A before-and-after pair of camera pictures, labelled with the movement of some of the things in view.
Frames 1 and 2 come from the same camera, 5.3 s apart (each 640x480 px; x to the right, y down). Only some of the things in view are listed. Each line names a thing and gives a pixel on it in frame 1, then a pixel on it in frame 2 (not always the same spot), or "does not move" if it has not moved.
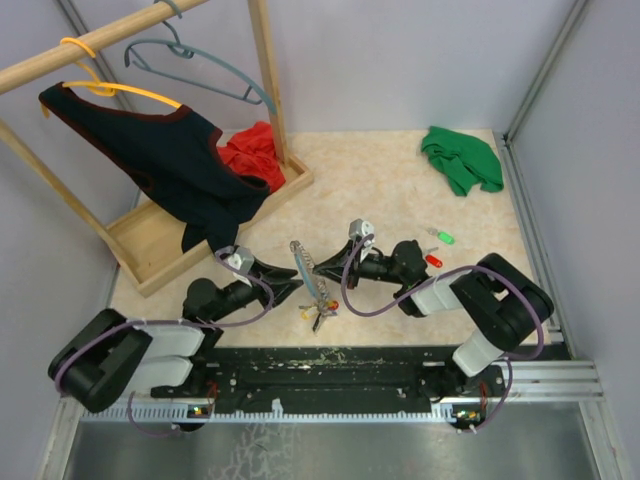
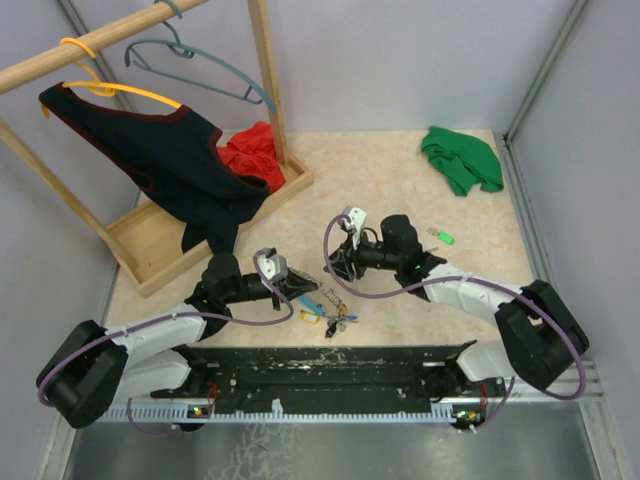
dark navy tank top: [176, 157] does not move
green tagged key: [445, 237] does not move
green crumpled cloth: [463, 159] does not move
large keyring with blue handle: [307, 268] → [321, 308]
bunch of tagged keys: [320, 310] → [336, 323]
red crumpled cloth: [253, 152] does not move
